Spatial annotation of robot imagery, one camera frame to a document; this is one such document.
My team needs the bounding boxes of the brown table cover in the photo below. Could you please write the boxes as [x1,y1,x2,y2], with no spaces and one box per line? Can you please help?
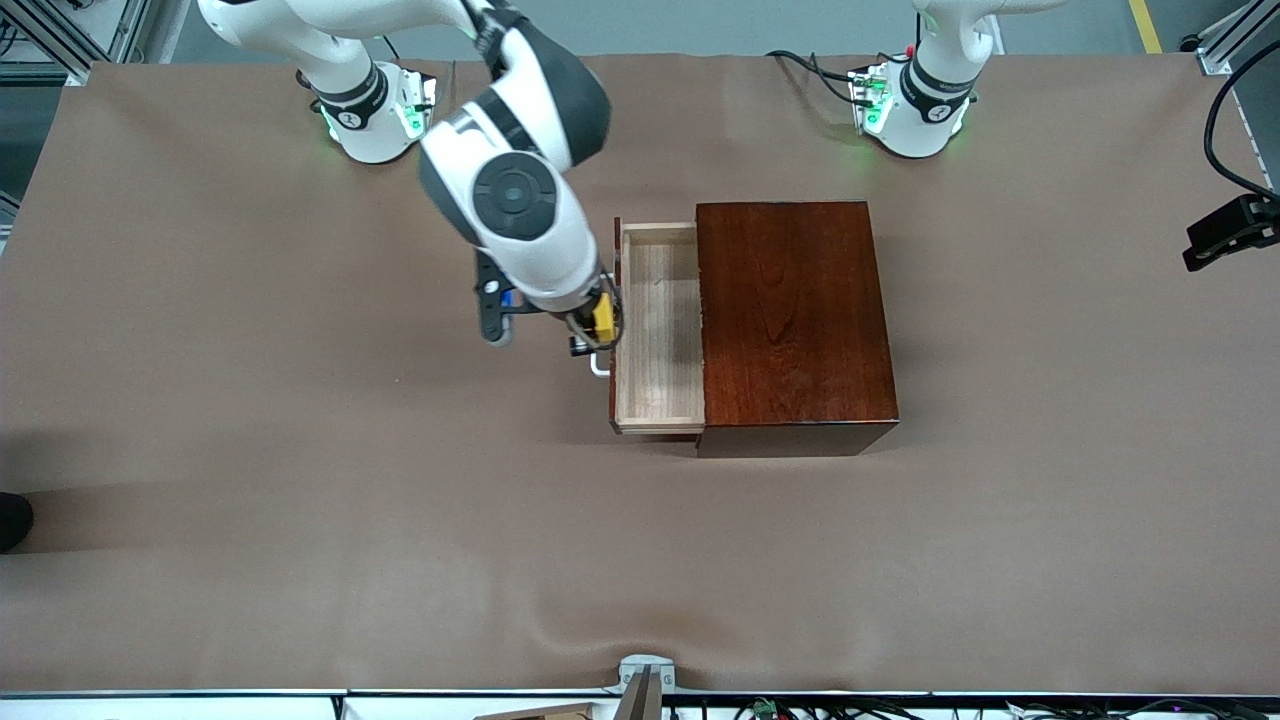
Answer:
[0,52,1280,698]

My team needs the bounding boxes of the dark red wooden cabinet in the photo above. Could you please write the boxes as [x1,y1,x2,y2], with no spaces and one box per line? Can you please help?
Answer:
[695,200,899,459]

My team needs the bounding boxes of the aluminium frame profile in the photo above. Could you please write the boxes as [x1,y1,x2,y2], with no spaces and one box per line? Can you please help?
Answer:
[0,0,153,83]
[1196,0,1280,77]

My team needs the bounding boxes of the light wooden board piece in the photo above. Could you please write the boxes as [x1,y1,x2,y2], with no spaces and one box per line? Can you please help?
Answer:
[473,702,601,720]

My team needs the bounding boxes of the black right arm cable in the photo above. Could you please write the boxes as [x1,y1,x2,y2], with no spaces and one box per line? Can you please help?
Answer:
[598,268,625,353]

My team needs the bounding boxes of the white table edge rail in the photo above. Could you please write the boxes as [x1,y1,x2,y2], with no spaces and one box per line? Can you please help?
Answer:
[0,688,1280,720]

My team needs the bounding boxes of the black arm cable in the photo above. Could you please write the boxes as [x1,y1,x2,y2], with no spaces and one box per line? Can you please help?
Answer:
[1203,35,1280,201]
[598,268,625,353]

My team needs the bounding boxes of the light wood drawer white handle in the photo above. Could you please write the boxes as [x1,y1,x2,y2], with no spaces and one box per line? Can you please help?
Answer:
[588,217,707,441]

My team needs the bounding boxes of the black round object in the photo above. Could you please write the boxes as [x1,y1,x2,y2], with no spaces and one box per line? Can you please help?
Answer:
[0,492,34,554]

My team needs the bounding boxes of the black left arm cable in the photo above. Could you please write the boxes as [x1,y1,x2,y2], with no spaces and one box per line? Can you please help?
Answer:
[1203,35,1280,201]

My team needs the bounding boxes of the black base cables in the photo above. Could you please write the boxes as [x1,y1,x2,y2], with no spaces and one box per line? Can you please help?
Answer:
[767,48,863,106]

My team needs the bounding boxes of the grey metal clamp bracket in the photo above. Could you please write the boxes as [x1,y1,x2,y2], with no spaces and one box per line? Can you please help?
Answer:
[615,654,678,720]

